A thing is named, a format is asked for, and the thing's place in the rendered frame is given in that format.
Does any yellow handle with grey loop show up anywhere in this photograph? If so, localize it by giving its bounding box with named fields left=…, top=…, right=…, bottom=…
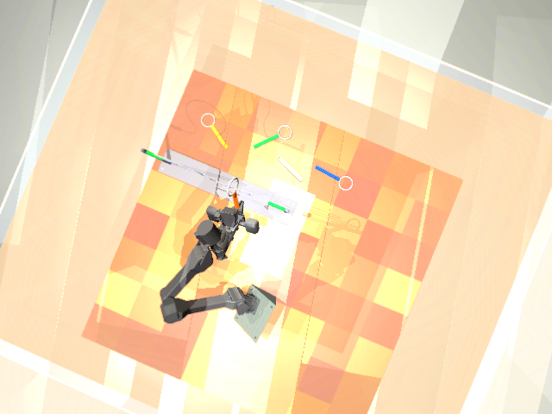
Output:
left=201, top=113, right=228, bottom=149

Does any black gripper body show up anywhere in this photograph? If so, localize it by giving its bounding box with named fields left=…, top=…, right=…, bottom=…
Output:
left=206, top=205, right=260, bottom=241

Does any orange long handle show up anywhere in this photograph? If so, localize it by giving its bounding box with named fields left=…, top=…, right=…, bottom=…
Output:
left=227, top=177, right=239, bottom=210

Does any white loop with green handle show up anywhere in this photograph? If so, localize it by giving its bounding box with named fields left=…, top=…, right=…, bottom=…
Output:
left=254, top=125, right=292, bottom=148

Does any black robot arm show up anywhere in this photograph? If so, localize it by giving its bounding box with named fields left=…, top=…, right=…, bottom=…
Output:
left=160, top=207, right=260, bottom=323

